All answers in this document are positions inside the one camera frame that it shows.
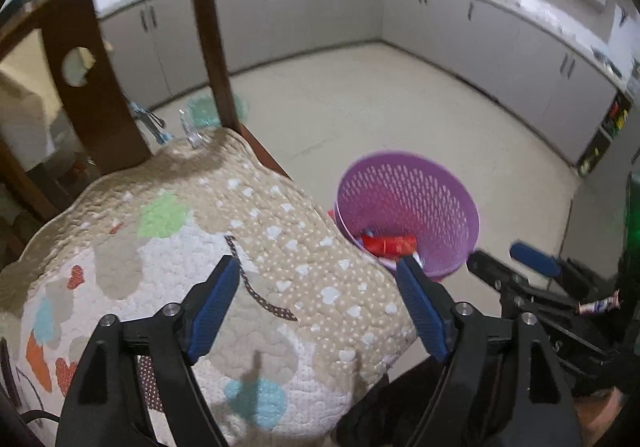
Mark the purple perforated plastic basket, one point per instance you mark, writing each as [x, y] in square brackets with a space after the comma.
[400, 187]

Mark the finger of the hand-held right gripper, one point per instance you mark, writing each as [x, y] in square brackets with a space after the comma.
[535, 259]
[492, 269]

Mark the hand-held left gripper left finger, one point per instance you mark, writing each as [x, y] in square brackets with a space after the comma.
[212, 309]

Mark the quilted patchwork blanket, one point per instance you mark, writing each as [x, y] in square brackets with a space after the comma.
[280, 247]

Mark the dark shelf with bottles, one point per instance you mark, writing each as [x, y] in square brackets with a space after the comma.
[607, 132]

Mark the teal floor mat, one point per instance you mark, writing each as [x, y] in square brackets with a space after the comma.
[200, 99]

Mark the person's dark pants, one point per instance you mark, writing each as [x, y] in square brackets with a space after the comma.
[380, 407]

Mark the dark wooden chair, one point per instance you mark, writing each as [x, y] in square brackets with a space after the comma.
[95, 117]

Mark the person's right forearm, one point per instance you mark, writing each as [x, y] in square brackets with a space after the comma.
[597, 414]

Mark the square red box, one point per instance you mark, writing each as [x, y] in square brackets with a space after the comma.
[387, 244]

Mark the grey kitchen cabinets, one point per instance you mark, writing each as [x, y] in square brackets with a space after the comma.
[310, 22]

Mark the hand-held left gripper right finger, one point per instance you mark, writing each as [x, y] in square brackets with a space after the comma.
[422, 309]

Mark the metal tool with blue grip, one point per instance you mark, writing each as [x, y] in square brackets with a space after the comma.
[150, 119]

